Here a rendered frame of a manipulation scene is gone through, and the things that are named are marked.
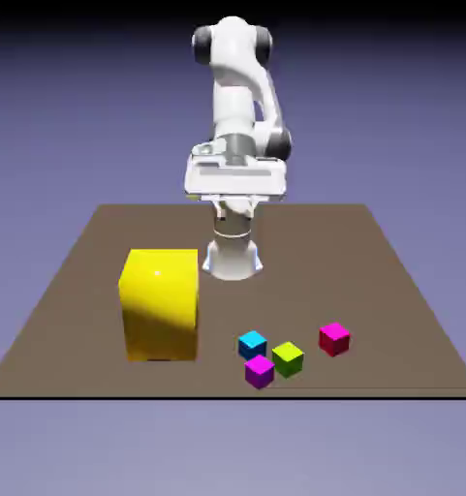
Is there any large yellow box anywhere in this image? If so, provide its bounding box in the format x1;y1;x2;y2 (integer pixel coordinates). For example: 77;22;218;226
117;248;200;364

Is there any small lime green cube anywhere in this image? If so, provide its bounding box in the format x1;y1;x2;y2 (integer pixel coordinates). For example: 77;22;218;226
271;340;306;380

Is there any small cyan cube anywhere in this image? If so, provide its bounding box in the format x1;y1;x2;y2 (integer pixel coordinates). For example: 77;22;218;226
237;329;268;361

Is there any small pink cube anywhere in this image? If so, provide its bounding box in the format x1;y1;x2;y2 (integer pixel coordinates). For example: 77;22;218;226
318;321;352;358

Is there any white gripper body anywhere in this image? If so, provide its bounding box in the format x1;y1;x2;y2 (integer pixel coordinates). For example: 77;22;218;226
183;153;289;203

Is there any small purple cube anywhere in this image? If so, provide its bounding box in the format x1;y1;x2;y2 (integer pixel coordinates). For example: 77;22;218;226
243;354;276;390

